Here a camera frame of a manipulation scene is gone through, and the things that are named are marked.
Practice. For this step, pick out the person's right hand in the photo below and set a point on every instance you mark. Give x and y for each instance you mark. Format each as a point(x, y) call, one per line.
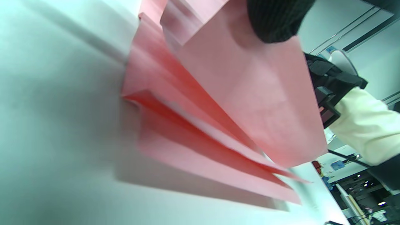
point(328, 78)

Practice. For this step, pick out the person's left hand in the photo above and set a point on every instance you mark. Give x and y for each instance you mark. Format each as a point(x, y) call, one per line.
point(278, 18)

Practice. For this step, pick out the pink paper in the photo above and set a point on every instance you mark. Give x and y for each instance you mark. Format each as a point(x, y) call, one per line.
point(203, 168)
point(265, 103)
point(156, 68)

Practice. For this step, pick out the person's right forearm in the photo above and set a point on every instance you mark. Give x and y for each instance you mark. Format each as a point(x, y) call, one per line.
point(365, 125)

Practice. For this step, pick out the grey black hand controller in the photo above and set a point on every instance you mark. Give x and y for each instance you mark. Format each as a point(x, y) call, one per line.
point(343, 61)

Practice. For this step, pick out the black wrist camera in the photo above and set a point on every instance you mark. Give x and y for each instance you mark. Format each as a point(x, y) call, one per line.
point(325, 93)

